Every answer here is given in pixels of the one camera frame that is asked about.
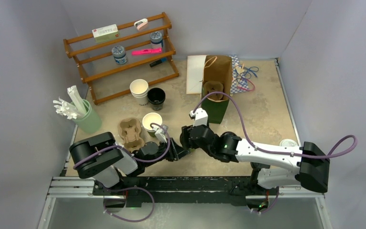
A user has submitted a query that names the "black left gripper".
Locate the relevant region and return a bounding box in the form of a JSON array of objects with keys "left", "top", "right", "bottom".
[{"left": 144, "top": 136, "right": 186, "bottom": 167}]

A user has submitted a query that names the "white paper cup stack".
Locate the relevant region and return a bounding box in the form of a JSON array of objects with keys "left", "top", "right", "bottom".
[
  {"left": 130, "top": 79, "right": 149, "bottom": 106},
  {"left": 142, "top": 112, "right": 163, "bottom": 138}
]

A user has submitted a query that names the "brown pulp cup carrier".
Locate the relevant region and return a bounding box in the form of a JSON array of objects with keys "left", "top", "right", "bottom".
[{"left": 203, "top": 81, "right": 224, "bottom": 101}]

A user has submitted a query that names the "green paper bag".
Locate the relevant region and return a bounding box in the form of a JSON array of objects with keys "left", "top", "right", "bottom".
[{"left": 201, "top": 55, "right": 232, "bottom": 124}]

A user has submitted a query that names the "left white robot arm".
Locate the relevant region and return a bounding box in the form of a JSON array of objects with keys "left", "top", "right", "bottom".
[{"left": 69, "top": 132, "right": 190, "bottom": 195}]

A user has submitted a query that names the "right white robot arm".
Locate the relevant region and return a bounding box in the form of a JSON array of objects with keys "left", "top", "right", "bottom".
[{"left": 180, "top": 125, "right": 330, "bottom": 194}]

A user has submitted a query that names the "black paper cup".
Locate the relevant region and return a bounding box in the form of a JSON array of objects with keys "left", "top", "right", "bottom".
[{"left": 147, "top": 88, "right": 166, "bottom": 111}]

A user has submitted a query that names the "blue checkered paper bag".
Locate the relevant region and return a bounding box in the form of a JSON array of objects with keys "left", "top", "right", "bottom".
[{"left": 229, "top": 55, "right": 240, "bottom": 95}]

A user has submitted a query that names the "white paper bag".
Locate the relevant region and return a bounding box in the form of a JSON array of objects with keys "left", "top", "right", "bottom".
[{"left": 186, "top": 55, "right": 207, "bottom": 94}]

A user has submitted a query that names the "black blue marker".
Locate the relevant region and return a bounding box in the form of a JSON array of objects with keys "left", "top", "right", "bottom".
[{"left": 149, "top": 57, "right": 167, "bottom": 68}]

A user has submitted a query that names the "green straw holder cup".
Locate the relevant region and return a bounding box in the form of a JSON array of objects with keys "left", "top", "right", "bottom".
[{"left": 72, "top": 99, "right": 102, "bottom": 134}]

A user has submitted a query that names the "pink marker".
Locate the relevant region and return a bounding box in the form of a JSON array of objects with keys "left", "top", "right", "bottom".
[{"left": 131, "top": 48, "right": 163, "bottom": 56}]

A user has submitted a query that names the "white cup lid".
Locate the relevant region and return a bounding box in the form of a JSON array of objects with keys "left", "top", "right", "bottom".
[{"left": 280, "top": 139, "right": 299, "bottom": 147}]

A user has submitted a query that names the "blue lidded jar right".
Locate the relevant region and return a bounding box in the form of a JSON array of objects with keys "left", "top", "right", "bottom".
[{"left": 150, "top": 31, "right": 163, "bottom": 49}]

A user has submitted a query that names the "blue lidded jar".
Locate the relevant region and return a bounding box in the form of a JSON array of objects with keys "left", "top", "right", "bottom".
[
  {"left": 150, "top": 31, "right": 163, "bottom": 49},
  {"left": 112, "top": 45, "right": 128, "bottom": 65}
]

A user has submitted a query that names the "blue lidded jar left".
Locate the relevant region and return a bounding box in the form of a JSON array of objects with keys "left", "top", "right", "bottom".
[{"left": 112, "top": 45, "right": 128, "bottom": 65}]

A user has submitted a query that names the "wooden shelf rack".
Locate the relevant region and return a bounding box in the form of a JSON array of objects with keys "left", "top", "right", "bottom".
[{"left": 63, "top": 12, "right": 179, "bottom": 105}]

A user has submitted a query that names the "pink white clip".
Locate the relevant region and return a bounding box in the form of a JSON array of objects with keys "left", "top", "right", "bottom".
[{"left": 134, "top": 18, "right": 148, "bottom": 31}]

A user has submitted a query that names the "white green box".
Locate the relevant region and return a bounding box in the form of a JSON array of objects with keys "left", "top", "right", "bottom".
[{"left": 92, "top": 24, "right": 120, "bottom": 43}]

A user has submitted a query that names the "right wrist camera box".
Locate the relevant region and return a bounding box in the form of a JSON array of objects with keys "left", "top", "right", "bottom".
[{"left": 189, "top": 107, "right": 209, "bottom": 126}]

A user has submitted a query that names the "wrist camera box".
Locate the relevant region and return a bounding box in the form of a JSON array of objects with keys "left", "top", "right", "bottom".
[
  {"left": 189, "top": 107, "right": 209, "bottom": 126},
  {"left": 152, "top": 124, "right": 168, "bottom": 143}
]

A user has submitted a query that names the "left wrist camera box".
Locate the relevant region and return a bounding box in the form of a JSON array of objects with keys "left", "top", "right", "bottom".
[{"left": 152, "top": 124, "right": 168, "bottom": 143}]

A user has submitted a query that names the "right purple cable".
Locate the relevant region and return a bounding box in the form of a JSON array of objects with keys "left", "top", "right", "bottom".
[{"left": 193, "top": 92, "right": 358, "bottom": 159}]

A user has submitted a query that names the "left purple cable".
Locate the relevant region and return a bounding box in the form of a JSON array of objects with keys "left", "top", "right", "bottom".
[{"left": 72, "top": 123, "right": 171, "bottom": 171}]

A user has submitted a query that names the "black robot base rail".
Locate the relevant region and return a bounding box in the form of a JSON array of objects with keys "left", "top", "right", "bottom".
[{"left": 92, "top": 176, "right": 279, "bottom": 209}]

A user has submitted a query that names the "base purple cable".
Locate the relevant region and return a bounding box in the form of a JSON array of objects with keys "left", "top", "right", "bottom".
[{"left": 102, "top": 187, "right": 156, "bottom": 223}]

